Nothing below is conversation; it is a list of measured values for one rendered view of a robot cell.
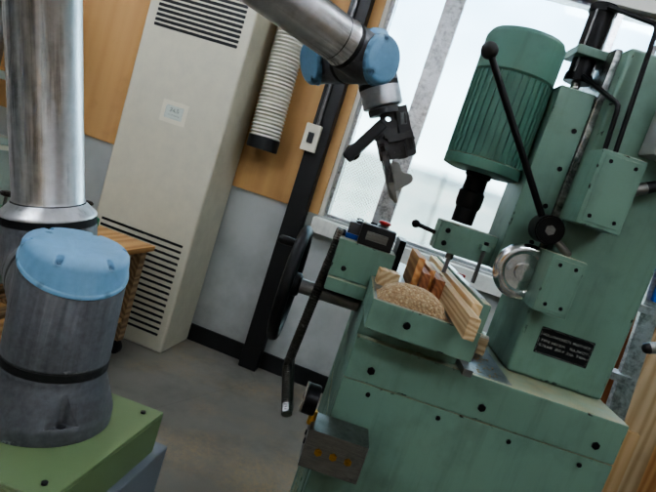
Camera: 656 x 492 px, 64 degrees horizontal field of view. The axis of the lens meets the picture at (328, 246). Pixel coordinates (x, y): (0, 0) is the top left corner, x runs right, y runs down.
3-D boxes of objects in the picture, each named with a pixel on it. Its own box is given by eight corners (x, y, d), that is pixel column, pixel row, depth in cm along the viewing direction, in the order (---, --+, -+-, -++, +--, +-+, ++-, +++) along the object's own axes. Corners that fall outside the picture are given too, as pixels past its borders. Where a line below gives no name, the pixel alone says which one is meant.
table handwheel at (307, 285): (265, 299, 108) (257, 355, 132) (358, 329, 108) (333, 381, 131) (306, 198, 125) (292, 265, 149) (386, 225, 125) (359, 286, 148)
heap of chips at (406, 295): (376, 288, 108) (382, 270, 107) (441, 309, 107) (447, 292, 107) (377, 298, 99) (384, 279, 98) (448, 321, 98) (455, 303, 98)
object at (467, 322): (422, 273, 148) (427, 260, 148) (429, 275, 148) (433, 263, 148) (462, 338, 89) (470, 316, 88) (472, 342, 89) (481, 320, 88)
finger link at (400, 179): (417, 198, 118) (409, 158, 117) (391, 204, 119) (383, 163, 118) (416, 198, 121) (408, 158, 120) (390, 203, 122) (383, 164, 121)
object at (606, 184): (559, 219, 112) (586, 149, 110) (600, 231, 112) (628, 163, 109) (576, 222, 103) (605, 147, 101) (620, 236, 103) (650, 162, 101)
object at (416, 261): (402, 275, 134) (412, 247, 133) (408, 277, 134) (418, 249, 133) (407, 289, 118) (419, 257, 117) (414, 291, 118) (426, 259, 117)
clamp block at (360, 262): (331, 264, 136) (342, 230, 134) (381, 280, 135) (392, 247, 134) (327, 274, 121) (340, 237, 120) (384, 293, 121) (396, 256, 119)
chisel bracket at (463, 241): (426, 250, 129) (437, 217, 128) (480, 267, 129) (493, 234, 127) (430, 254, 122) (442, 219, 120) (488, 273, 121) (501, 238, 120)
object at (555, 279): (518, 299, 114) (538, 246, 113) (550, 308, 114) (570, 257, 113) (532, 309, 105) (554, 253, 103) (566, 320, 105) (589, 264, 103)
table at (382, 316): (332, 261, 159) (339, 241, 158) (429, 292, 158) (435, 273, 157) (314, 311, 99) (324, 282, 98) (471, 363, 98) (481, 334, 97)
